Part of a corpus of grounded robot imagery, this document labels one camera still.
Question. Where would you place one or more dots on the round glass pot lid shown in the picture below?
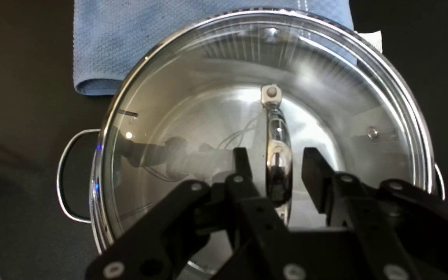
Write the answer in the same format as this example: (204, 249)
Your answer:
(209, 103)

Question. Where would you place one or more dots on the stainless steel pot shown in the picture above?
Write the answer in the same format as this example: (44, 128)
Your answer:
(61, 171)

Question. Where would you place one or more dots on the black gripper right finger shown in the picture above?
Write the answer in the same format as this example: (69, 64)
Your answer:
(389, 227)

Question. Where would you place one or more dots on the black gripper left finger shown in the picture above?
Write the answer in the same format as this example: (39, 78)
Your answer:
(182, 227)

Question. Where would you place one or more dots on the blue cloth towel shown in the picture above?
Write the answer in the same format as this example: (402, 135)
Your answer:
(131, 47)

